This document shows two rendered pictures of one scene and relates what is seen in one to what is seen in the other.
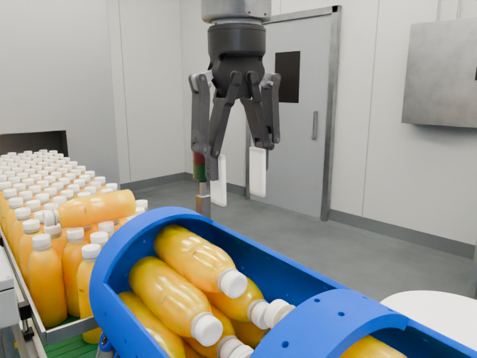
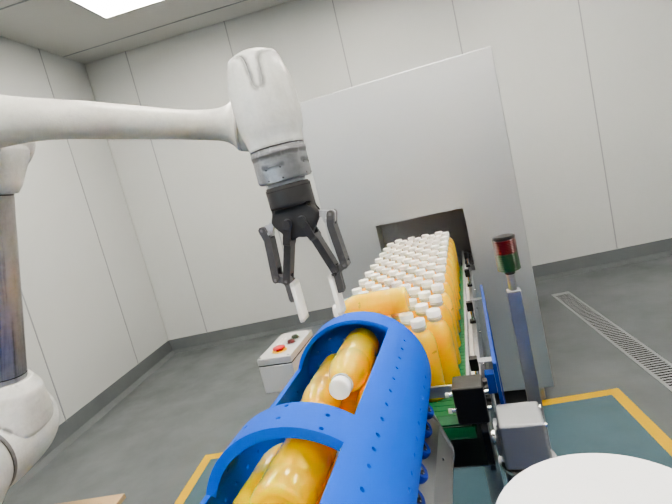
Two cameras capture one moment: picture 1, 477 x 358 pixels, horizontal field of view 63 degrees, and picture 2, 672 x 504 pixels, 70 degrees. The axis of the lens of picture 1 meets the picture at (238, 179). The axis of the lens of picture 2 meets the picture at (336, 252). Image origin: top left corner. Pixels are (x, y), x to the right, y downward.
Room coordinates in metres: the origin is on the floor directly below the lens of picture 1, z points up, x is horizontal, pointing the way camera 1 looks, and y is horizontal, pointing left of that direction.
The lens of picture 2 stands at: (0.09, -0.67, 1.52)
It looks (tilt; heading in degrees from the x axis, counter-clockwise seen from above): 8 degrees down; 53
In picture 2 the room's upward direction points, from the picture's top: 14 degrees counter-clockwise
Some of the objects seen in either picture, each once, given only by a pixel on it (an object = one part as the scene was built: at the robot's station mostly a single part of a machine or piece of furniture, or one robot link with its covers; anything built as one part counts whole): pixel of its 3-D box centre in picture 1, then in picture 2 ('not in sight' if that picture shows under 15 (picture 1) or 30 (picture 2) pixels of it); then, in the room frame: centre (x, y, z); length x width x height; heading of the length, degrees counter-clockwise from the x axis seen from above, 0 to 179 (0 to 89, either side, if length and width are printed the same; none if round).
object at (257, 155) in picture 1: (257, 172); (337, 293); (0.55, -0.03, 1.34); 0.03 x 0.01 x 0.07; 37
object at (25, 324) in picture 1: (25, 319); not in sight; (0.79, 0.49, 0.94); 0.03 x 0.02 x 0.08; 37
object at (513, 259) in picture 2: (202, 170); (507, 261); (1.27, 0.12, 1.18); 0.06 x 0.06 x 0.05
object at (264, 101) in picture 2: not in sight; (264, 101); (0.53, 0.01, 1.67); 0.13 x 0.11 x 0.16; 54
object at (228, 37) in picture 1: (236, 62); (294, 210); (0.53, 0.00, 1.49); 0.08 x 0.07 x 0.09; 127
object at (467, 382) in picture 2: not in sight; (469, 401); (0.90, 0.05, 0.95); 0.10 x 0.07 x 0.10; 127
